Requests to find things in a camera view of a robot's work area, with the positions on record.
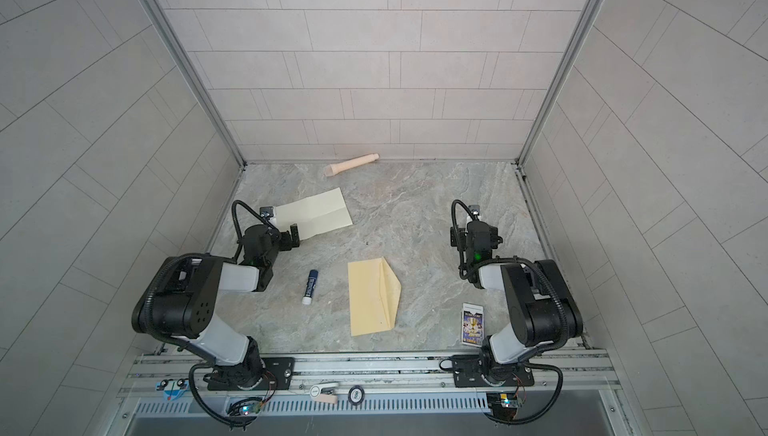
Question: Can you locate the cream letter paper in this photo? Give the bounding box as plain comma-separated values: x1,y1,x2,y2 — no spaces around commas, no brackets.
273,188,353,241

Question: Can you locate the yellow manila envelope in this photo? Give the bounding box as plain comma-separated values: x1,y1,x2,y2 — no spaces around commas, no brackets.
348,258,402,337

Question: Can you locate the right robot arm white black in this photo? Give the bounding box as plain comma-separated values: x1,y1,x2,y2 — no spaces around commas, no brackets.
450,220,583,386

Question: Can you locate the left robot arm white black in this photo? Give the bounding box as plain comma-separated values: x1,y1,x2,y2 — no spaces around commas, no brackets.
131,224,300,391

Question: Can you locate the blue white glue stick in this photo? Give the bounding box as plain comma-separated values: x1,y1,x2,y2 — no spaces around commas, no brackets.
302,270,319,306

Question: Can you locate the beige wooden pestle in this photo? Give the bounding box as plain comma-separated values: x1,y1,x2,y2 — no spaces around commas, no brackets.
324,153,380,177

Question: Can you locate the white beige tag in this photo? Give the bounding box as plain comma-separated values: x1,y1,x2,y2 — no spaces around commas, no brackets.
309,382,339,405

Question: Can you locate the left circuit board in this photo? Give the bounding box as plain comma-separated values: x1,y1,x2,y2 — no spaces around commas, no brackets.
227,397,264,418

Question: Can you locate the circuit board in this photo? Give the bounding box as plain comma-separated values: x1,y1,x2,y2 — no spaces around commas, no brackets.
227,397,264,418
486,393,525,421

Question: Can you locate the round black white badge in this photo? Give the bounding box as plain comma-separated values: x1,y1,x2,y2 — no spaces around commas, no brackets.
348,385,365,407

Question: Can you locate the right circuit board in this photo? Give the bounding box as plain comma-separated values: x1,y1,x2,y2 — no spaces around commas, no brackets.
486,393,525,421

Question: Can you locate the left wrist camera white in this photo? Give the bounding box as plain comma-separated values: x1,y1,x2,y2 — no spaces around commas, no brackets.
259,206,275,220

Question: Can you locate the left black corrugated cable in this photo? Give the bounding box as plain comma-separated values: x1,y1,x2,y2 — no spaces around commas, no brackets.
231,200,271,257

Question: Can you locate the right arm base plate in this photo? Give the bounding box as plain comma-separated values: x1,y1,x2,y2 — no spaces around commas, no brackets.
442,354,535,388

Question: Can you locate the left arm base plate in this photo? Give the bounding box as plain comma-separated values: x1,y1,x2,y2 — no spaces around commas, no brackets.
203,357,296,391

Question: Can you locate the aluminium mounting rail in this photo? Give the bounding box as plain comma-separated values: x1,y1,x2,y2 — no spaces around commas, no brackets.
116,348,622,401

